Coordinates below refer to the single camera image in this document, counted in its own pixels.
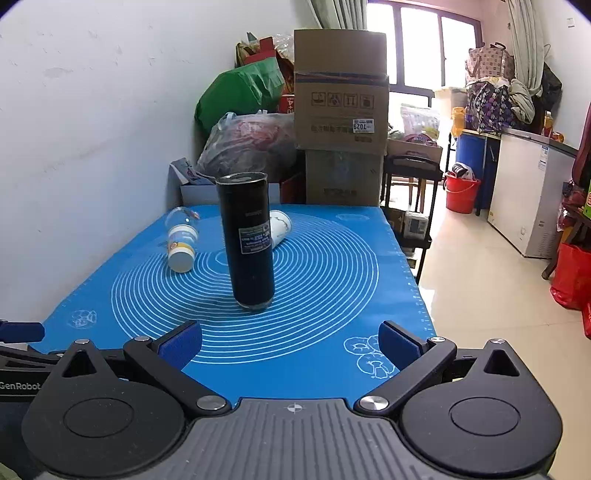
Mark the black hanging garment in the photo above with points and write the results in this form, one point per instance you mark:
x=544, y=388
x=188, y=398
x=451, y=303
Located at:
x=550, y=87

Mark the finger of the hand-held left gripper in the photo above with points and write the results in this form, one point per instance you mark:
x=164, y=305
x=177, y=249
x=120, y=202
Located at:
x=21, y=331

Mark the clear plastic bag red contents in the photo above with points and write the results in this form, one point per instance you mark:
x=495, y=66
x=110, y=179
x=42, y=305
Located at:
x=254, y=138

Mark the green plastic bag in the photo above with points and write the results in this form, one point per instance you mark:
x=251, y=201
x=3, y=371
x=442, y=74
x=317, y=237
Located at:
x=231, y=92

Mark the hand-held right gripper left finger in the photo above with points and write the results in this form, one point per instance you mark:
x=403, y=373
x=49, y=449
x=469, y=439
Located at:
x=181, y=345

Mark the black shelf cart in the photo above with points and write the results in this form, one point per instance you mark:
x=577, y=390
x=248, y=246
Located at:
x=411, y=166

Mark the red gift bags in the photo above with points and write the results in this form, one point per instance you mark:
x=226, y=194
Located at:
x=258, y=50

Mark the blue silicone mat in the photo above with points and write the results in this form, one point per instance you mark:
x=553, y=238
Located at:
x=323, y=277

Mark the red box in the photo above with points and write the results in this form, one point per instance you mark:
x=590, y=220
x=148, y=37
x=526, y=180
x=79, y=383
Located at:
x=292, y=189

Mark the large cardboard box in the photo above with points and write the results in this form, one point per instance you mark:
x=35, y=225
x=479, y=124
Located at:
x=339, y=101

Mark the tall black cup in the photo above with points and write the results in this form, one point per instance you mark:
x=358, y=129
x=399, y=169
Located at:
x=247, y=258

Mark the white chest freezer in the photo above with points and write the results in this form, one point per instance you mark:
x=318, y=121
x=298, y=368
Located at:
x=526, y=184

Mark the red shopping bag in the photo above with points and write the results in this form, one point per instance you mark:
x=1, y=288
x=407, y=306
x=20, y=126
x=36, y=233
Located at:
x=570, y=277

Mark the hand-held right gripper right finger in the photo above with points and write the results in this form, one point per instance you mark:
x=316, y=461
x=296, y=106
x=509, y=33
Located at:
x=398, y=345

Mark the white paper cup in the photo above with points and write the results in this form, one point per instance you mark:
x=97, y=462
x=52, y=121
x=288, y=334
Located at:
x=280, y=228

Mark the grey curtain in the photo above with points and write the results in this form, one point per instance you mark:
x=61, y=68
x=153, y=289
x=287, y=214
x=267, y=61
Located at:
x=524, y=41
x=339, y=14

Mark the red bucket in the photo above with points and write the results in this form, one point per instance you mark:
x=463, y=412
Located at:
x=461, y=189

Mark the small white box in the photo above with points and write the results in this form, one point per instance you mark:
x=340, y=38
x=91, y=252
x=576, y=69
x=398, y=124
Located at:
x=414, y=225

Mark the flat cardboard tray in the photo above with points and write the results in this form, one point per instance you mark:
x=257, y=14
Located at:
x=415, y=150

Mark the beige patterned bag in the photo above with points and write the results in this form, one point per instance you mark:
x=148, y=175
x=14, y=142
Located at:
x=489, y=62

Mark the purple floral bag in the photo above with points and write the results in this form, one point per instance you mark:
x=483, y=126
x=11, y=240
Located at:
x=489, y=106

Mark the clear plastic bottle yellow label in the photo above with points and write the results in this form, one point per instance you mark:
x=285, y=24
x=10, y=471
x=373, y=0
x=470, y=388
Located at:
x=181, y=244

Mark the small cardboard box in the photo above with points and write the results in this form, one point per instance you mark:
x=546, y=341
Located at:
x=344, y=177

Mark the white storage container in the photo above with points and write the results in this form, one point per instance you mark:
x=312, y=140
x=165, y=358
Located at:
x=450, y=99

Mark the clear snack bag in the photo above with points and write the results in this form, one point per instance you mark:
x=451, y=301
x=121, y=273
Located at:
x=418, y=122

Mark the white and blue box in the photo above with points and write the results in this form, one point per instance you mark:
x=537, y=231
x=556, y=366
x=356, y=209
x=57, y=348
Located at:
x=198, y=194

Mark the blue barrel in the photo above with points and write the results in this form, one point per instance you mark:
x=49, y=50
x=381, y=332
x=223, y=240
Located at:
x=471, y=150

